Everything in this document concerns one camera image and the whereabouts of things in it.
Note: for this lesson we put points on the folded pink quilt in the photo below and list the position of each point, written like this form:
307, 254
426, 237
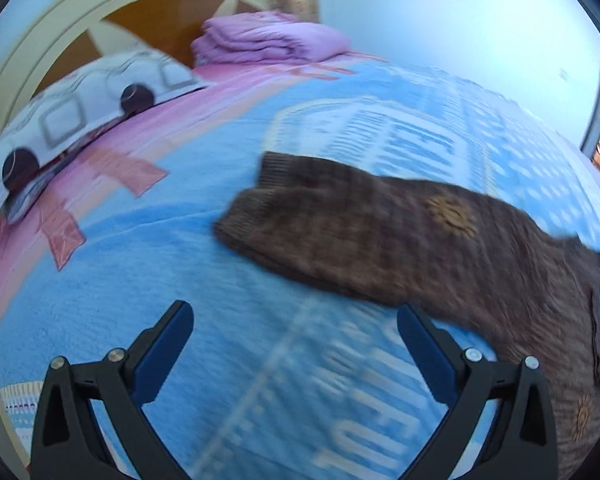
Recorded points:
270, 40

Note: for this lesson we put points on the cream and wood headboard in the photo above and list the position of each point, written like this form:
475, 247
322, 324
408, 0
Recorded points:
45, 25

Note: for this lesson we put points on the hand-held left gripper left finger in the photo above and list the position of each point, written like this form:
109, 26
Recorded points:
164, 347

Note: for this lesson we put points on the brown knit sweater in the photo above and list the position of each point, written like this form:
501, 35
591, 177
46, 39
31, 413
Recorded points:
380, 240

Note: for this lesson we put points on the blue printed bedsheet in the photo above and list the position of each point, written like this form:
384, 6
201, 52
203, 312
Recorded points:
130, 270

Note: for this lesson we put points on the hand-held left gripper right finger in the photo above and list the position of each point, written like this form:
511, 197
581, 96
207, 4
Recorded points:
425, 347

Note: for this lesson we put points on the white patterned pillow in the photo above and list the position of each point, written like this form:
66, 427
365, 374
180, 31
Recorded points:
80, 105

